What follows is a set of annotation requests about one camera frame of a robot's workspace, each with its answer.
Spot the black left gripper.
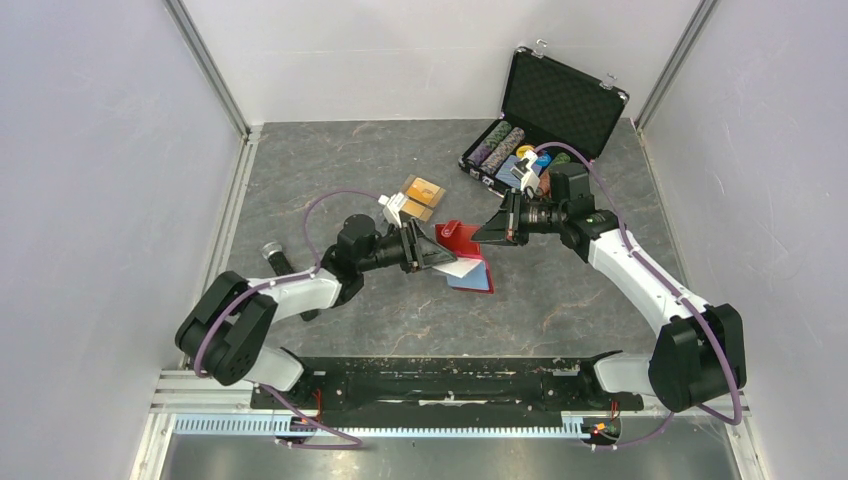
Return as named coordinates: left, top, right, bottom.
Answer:
left=358, top=218, right=457, bottom=274

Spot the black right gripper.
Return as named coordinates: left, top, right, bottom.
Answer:
left=472, top=188, right=566, bottom=247

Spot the red leather card holder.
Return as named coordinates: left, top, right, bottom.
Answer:
left=434, top=220, right=495, bottom=294

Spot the clear acrylic card tray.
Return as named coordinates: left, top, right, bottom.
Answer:
left=388, top=175, right=446, bottom=223

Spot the gold VIP card stack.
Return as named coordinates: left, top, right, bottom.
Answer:
left=405, top=177, right=445, bottom=208

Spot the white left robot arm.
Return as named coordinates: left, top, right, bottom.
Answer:
left=175, top=214, right=457, bottom=408

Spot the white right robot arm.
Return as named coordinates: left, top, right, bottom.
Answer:
left=472, top=164, right=747, bottom=415

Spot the gold card stack middle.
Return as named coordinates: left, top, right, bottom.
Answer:
left=401, top=199, right=433, bottom=222

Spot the blue playing card deck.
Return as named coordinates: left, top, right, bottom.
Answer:
left=495, top=155, right=524, bottom=189

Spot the yellow dealer button chip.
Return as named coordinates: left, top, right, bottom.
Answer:
left=515, top=144, right=535, bottom=159

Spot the black poker chip case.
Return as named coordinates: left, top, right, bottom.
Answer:
left=458, top=46, right=630, bottom=195

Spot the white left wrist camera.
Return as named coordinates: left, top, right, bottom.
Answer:
left=377, top=192, right=408, bottom=228

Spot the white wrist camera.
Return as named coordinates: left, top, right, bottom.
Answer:
left=377, top=192, right=408, bottom=228
left=510, top=150, right=540, bottom=198

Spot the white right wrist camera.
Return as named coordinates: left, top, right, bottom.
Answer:
left=510, top=150, right=540, bottom=198

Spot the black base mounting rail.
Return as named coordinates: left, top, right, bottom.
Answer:
left=285, top=356, right=644, bottom=428

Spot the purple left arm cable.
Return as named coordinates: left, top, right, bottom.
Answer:
left=193, top=188, right=386, bottom=452

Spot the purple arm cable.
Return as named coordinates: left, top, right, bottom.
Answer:
left=529, top=141, right=745, bottom=452
left=193, top=188, right=386, bottom=452

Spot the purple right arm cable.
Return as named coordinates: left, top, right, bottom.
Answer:
left=529, top=141, right=745, bottom=452

